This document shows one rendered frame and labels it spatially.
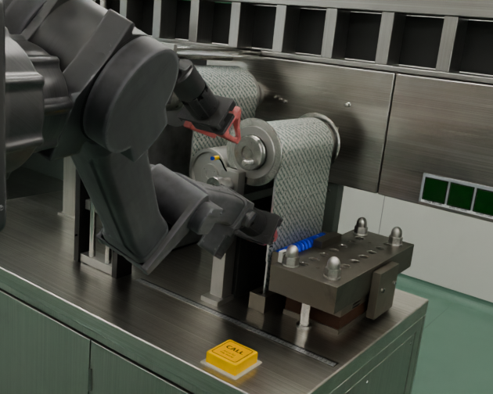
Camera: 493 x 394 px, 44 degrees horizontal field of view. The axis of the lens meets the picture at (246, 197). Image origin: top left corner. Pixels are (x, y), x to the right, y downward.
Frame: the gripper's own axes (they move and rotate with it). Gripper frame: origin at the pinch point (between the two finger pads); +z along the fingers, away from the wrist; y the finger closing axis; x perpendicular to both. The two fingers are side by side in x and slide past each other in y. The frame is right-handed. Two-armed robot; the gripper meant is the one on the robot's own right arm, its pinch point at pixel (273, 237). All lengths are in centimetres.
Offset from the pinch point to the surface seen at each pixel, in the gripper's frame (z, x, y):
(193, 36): 6, 51, -55
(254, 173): -9.5, 10.4, -4.7
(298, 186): 1.5, 13.1, 0.3
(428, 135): 14.3, 36.2, 20.1
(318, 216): 15.7, 10.8, 0.3
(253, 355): -12.7, -24.4, 13.3
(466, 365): 213, 2, 4
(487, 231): 257, 84, -17
